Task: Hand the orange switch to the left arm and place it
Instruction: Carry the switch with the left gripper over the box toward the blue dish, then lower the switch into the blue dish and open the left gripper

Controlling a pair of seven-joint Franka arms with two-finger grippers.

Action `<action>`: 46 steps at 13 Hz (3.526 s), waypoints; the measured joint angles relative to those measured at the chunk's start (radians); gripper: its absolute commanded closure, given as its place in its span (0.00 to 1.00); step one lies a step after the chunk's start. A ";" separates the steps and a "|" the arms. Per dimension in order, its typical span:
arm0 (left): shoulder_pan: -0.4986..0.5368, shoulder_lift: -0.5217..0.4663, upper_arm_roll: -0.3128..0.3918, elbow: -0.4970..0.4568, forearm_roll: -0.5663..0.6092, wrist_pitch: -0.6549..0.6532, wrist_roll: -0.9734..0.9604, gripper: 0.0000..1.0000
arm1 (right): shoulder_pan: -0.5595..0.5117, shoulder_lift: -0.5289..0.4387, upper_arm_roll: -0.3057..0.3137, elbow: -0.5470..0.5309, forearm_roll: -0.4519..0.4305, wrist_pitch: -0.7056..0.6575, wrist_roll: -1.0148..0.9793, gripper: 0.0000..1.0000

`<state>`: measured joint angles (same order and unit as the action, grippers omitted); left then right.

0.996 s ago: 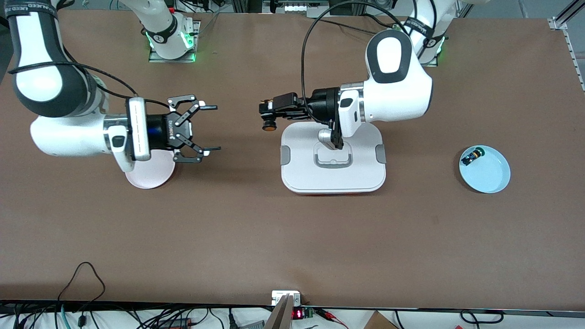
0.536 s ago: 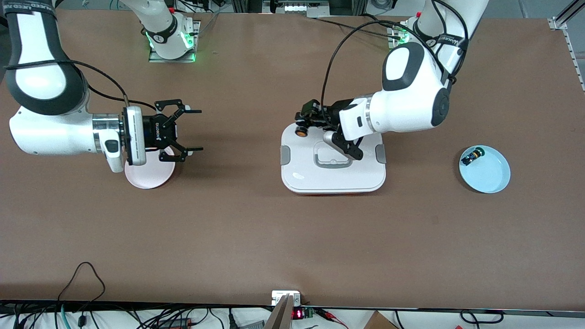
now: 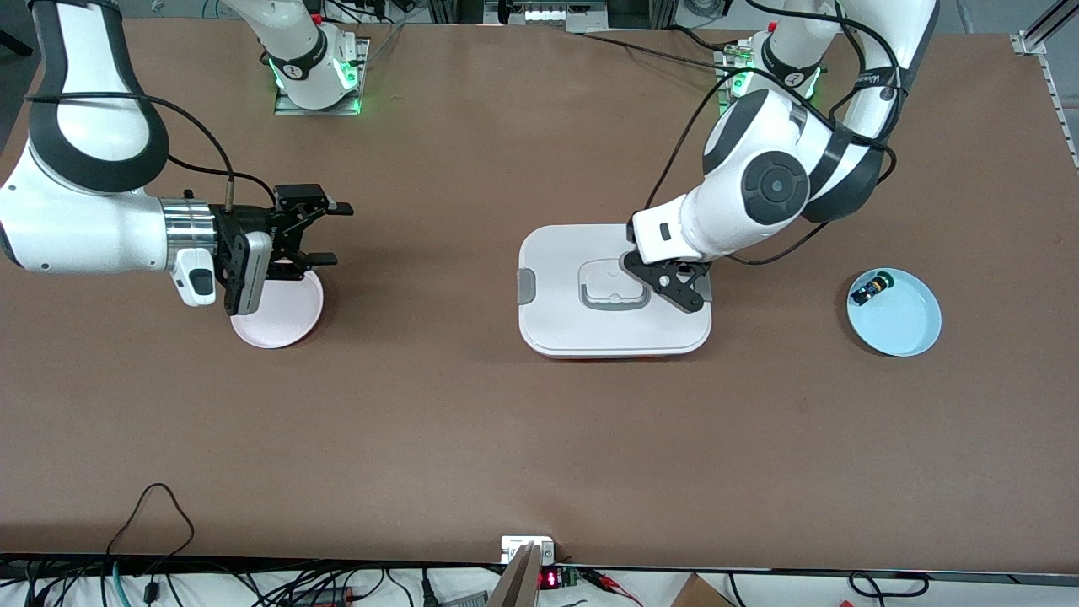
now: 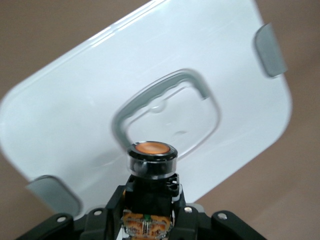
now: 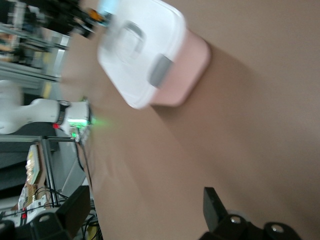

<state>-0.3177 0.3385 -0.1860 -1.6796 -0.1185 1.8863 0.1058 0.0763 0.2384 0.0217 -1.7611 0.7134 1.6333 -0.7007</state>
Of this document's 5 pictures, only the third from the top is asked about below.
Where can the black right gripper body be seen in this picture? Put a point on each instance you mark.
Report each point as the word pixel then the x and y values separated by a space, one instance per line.
pixel 250 222

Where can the red clip lead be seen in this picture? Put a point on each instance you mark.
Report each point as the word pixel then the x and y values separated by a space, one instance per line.
pixel 611 583

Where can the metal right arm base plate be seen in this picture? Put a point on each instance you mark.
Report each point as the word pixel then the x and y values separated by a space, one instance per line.
pixel 354 105

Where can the red digit display module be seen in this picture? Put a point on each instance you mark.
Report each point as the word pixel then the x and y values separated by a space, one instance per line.
pixel 550 579

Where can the grey metal bar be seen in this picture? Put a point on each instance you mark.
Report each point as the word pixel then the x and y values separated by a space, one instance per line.
pixel 518 582

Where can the light blue round plate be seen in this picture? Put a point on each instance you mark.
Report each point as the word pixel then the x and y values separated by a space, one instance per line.
pixel 902 324

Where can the aluminium profile rail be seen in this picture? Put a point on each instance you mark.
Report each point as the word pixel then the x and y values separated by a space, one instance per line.
pixel 1058 93

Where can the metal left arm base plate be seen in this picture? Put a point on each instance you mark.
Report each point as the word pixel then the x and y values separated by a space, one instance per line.
pixel 723 97

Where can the white lunch box grey clasps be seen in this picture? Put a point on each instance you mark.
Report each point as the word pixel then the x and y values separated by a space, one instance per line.
pixel 590 329

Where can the small white box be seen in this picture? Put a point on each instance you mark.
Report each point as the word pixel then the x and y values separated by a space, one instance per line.
pixel 516 546

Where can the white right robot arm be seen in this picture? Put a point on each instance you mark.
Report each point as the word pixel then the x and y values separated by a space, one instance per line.
pixel 84 236

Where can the brown cardboard piece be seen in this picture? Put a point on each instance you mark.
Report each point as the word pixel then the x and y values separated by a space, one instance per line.
pixel 698 594

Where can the pink round plate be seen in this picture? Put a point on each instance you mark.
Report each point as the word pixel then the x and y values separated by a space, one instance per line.
pixel 278 324

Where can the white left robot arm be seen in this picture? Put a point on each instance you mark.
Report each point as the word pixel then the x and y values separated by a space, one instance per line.
pixel 759 185

